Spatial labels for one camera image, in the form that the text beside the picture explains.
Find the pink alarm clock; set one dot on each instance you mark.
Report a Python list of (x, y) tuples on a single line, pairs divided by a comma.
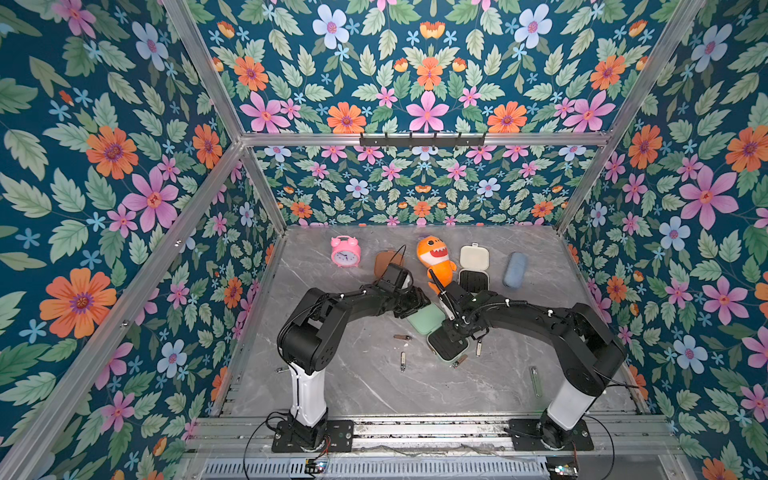
[(345, 251)]

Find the orange shark plush toy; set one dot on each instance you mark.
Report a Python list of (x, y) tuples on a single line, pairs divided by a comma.
[(433, 253)]

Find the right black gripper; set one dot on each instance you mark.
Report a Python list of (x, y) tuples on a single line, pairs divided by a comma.
[(456, 318)]

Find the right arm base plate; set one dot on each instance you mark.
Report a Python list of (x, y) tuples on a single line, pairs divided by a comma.
[(537, 435)]

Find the brown metal nail clipper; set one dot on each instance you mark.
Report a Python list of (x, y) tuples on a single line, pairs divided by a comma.
[(459, 361)]

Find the green nail file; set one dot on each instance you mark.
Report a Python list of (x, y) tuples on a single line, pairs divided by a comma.
[(535, 382)]

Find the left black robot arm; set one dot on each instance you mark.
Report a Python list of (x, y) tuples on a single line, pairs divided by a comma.
[(310, 338)]

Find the blue closed case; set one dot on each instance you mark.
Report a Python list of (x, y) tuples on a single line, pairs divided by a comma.
[(515, 270)]

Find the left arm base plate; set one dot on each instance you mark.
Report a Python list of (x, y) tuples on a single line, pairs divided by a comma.
[(328, 435)]

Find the cream open clipper case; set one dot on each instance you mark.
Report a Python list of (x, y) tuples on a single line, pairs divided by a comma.
[(474, 264)]

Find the black wall hook rail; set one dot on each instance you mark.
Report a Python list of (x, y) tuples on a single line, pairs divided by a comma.
[(439, 140)]

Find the green clipper case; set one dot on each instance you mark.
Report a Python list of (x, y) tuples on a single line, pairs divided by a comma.
[(428, 323)]

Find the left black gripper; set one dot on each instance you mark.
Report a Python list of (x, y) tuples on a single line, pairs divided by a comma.
[(416, 295)]

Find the white vented cable duct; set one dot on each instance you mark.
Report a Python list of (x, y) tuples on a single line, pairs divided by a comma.
[(378, 468)]

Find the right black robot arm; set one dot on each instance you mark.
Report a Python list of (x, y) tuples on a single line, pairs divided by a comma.
[(589, 354)]

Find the brown open clipper case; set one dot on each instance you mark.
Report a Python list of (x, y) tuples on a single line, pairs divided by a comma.
[(384, 259)]

